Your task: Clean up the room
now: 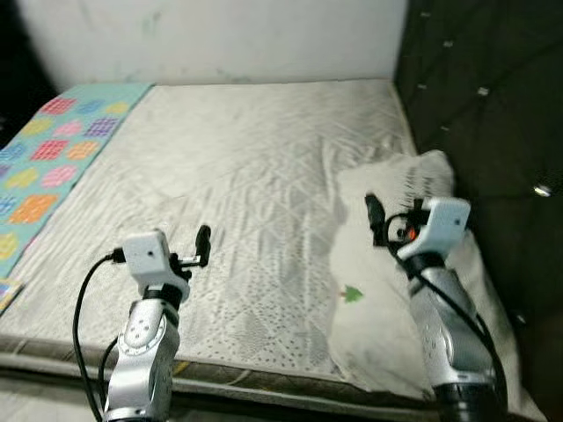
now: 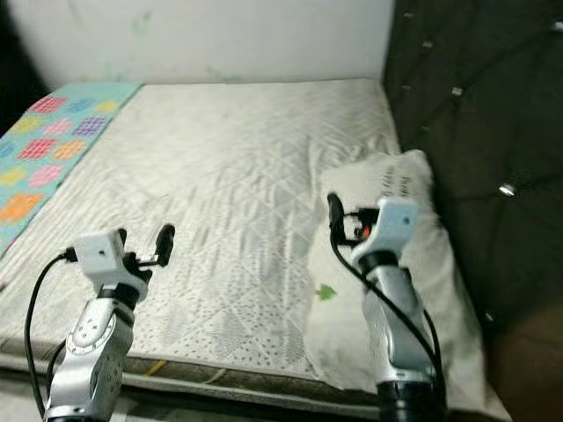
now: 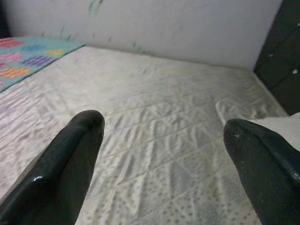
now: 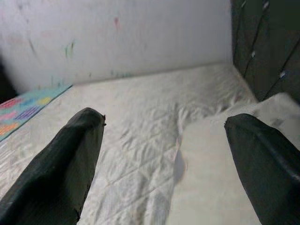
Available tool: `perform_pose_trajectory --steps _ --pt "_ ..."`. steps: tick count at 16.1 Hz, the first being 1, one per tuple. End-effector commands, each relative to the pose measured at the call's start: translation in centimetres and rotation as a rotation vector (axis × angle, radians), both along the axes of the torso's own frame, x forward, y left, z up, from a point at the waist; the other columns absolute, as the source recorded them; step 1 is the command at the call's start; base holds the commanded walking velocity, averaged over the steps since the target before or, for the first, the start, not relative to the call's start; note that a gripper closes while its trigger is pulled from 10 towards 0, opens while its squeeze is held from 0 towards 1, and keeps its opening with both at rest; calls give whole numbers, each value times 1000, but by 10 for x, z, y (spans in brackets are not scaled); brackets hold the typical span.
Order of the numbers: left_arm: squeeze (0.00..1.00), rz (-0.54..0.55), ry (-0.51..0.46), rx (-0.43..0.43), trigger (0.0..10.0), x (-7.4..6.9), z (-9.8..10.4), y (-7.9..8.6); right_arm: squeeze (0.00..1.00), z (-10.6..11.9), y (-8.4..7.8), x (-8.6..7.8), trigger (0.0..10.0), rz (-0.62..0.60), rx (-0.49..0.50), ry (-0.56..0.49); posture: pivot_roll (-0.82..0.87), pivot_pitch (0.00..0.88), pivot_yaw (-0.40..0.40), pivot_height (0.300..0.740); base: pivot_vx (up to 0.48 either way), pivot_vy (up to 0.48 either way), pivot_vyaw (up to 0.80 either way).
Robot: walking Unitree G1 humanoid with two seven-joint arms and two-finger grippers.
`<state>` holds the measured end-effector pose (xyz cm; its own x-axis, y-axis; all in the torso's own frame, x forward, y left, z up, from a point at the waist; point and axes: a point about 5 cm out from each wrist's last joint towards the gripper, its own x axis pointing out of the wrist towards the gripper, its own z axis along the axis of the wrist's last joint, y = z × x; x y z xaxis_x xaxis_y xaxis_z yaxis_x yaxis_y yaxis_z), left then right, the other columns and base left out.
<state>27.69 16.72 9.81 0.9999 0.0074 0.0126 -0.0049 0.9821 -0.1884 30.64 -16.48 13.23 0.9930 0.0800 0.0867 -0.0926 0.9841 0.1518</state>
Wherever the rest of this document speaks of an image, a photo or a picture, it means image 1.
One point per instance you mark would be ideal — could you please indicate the black tufted headboard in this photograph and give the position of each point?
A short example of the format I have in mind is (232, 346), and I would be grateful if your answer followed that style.
(493, 105)

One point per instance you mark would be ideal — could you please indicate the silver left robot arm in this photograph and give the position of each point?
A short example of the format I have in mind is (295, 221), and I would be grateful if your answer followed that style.
(145, 352)

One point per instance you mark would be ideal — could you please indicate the teal blanket with colourful shapes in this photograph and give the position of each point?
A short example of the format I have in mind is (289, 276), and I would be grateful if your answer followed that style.
(62, 149)

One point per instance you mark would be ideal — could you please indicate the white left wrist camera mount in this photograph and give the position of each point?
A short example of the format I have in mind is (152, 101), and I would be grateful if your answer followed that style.
(146, 255)

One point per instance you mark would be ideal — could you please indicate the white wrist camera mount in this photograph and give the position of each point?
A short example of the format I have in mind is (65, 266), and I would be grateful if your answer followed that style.
(146, 255)
(440, 224)

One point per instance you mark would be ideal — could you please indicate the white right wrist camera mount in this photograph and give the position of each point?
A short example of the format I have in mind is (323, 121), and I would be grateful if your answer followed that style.
(440, 224)

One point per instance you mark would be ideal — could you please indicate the white pillow with green tree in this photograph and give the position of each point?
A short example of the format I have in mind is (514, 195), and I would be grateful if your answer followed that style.
(369, 290)

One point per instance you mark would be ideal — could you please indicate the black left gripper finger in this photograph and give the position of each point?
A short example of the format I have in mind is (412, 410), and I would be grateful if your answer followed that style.
(203, 246)

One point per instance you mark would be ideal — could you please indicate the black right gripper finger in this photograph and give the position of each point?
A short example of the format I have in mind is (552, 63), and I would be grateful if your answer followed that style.
(376, 220)

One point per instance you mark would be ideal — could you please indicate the grey quilted mattress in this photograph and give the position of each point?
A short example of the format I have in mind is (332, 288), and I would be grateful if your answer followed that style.
(246, 167)

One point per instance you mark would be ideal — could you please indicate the black bed base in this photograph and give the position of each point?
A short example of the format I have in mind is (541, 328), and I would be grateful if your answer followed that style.
(264, 400)

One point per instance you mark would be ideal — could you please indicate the blue and yellow children's book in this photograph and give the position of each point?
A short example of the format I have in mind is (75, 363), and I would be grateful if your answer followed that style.
(9, 293)

